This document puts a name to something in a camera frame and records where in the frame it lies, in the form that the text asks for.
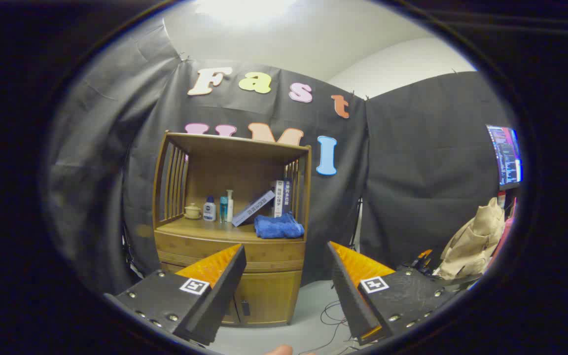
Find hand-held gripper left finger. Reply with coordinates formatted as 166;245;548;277
104;243;248;347

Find computer monitor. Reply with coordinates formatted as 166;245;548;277
486;124;523;191

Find wooden cabinet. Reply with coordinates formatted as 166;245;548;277
152;131;313;327

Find wooden drawer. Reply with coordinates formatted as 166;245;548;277
155;231;307;273

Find blue folded towel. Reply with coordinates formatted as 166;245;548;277
254;212;305;240

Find black light stand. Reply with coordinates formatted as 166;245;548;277
348;197;363;249

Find black floor cables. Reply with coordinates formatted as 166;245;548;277
299;300;358;355

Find lavender book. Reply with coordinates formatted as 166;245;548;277
231;190;276;227

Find beige jacket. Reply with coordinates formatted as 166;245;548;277
434;197;506;281

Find wooden cabinet door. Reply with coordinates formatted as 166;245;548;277
236;270;303;326
221;295;240;325

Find wooden countertop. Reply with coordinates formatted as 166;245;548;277
156;216;307;243

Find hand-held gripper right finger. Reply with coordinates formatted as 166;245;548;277
327;241;462;346

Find white book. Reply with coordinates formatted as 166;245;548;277
273;180;286;218

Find black orange tool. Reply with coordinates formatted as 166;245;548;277
410;249;435;272

